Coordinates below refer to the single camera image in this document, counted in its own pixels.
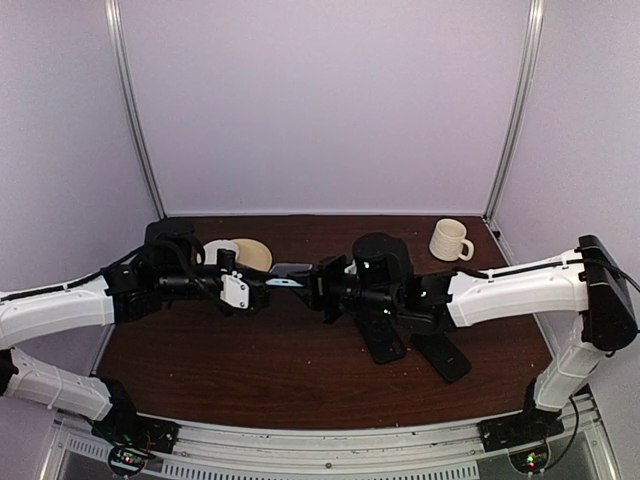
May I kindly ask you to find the black phone case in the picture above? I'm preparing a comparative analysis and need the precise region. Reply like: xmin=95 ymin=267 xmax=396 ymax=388
xmin=410 ymin=334 xmax=472 ymax=383

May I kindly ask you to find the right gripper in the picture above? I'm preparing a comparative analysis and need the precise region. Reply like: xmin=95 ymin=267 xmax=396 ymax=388
xmin=286 ymin=254 xmax=399 ymax=326

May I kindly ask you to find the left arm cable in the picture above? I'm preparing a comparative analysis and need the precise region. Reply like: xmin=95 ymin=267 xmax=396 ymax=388
xmin=0 ymin=239 xmax=151 ymax=306

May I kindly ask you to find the cream ribbed mug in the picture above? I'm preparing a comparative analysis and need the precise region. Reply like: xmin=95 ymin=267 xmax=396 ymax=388
xmin=429 ymin=218 xmax=475 ymax=262

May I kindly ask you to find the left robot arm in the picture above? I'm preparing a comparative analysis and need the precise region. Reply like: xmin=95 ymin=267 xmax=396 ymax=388
xmin=1 ymin=218 xmax=272 ymax=444

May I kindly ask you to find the black phone under blue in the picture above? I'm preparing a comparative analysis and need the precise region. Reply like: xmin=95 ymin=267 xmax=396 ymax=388
xmin=354 ymin=316 xmax=406 ymax=365

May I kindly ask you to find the right aluminium post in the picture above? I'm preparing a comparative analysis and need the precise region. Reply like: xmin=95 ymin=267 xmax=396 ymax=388
xmin=483 ymin=0 xmax=546 ymax=225

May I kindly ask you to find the left aluminium post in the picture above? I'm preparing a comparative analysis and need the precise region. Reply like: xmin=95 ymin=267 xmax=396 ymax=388
xmin=104 ymin=0 xmax=167 ymax=219

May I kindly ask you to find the aluminium front rail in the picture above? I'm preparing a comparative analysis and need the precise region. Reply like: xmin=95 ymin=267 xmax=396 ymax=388
xmin=49 ymin=407 xmax=616 ymax=480

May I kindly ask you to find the beige saucer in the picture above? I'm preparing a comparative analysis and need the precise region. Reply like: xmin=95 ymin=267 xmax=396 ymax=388
xmin=232 ymin=238 xmax=273 ymax=272

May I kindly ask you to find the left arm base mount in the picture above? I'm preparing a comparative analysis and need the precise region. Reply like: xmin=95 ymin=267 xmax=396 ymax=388
xmin=88 ymin=378 xmax=180 ymax=466

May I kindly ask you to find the light blue cased phone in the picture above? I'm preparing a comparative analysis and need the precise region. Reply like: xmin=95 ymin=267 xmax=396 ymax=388
xmin=266 ymin=278 xmax=305 ymax=288

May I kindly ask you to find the aluminium post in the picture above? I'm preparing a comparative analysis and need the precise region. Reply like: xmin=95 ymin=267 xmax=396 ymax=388
xmin=104 ymin=0 xmax=167 ymax=219
xmin=483 ymin=0 xmax=546 ymax=225

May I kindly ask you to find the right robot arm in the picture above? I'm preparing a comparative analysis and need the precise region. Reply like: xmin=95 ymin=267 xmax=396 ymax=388
xmin=287 ymin=232 xmax=639 ymax=442

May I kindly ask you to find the white teacup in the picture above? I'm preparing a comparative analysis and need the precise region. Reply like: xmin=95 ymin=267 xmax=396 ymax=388
xmin=203 ymin=239 xmax=239 ymax=265

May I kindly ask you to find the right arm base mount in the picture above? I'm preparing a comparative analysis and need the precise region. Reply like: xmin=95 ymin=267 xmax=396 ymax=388
xmin=478 ymin=380 xmax=580 ymax=477

